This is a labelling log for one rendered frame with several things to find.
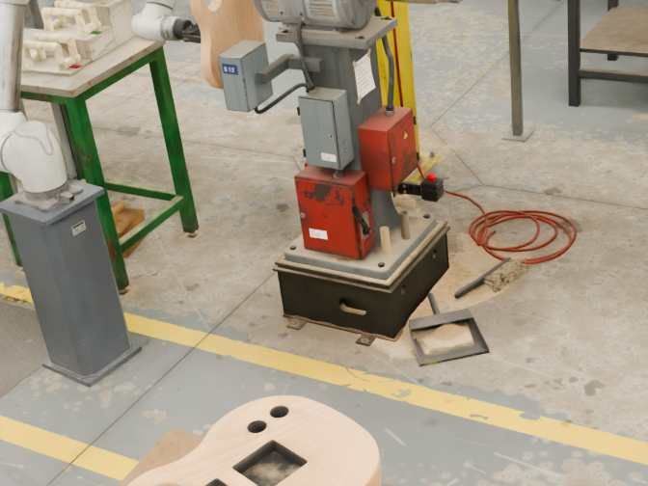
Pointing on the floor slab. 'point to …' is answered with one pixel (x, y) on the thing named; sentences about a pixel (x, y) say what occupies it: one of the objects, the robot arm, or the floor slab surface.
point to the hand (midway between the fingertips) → (225, 33)
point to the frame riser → (363, 295)
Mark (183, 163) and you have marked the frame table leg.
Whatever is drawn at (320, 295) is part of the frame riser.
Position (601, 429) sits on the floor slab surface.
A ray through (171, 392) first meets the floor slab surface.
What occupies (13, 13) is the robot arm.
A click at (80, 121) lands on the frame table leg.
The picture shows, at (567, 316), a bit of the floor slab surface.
